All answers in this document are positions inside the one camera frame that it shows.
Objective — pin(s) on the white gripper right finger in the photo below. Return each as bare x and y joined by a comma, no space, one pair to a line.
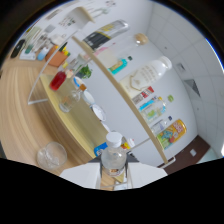
145,173

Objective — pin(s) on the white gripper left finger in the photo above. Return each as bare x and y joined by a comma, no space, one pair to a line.
81,175

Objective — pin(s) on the clear bottle with red label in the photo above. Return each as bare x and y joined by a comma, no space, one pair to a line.
113,156

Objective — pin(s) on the green cup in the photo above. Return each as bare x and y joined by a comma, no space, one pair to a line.
29,49

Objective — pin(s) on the blue liquid bottle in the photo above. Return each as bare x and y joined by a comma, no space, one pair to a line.
99,149

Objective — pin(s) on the white bottle with yellow label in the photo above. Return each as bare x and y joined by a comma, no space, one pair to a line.
130,142

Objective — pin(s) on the clear glass with ice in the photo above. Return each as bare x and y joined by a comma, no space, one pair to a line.
51,156

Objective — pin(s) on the dark brown door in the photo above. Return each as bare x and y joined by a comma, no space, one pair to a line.
186,154

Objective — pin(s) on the clear bottle with blue cap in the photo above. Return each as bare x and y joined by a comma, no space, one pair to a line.
160,126

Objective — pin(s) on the white two-tier wooden shelf rack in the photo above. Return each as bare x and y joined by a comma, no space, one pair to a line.
75,116

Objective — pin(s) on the clear bottle with green cap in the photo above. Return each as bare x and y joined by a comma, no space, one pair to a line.
155,111

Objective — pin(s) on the blue label clear bottle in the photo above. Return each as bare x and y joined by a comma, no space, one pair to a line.
148,104

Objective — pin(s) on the clear bottle with amber cap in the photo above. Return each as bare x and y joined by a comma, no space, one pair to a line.
70,100

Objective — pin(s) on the slim red label bottle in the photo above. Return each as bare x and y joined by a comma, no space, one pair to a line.
142,95

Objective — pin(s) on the white bowl with blue rim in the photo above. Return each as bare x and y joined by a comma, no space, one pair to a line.
78,82

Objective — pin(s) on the red liquid glass bottle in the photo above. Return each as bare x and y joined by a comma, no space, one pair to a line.
58,80

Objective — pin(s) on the large white milk bottle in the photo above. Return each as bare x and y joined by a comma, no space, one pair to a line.
145,76

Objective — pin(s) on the ceiling air vent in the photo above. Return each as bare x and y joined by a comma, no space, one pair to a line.
192,87

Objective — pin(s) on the green potted plant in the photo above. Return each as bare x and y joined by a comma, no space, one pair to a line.
85,71

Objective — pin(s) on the slim teal liquid bottle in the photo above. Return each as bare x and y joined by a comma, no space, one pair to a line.
118,66

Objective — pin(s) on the orange storage basket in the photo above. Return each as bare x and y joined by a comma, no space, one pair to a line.
56,57

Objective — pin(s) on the small pink liquid bottle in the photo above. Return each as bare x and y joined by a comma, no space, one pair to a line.
101,51

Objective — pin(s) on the glass jar with cork lid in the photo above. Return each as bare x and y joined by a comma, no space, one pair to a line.
128,48

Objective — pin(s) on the white and blue bottle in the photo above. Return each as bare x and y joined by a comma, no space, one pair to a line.
42,54

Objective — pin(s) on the white tray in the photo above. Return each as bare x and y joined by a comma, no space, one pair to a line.
28,56

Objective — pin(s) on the white kitchen appliance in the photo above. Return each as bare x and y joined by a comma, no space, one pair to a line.
58,39

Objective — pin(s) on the black handbag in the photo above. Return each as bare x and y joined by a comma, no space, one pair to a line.
16,49

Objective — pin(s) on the white vase with pale flowers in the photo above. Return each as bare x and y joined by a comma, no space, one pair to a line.
100,11

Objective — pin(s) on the wooden wall shelf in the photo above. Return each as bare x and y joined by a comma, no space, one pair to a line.
81,14

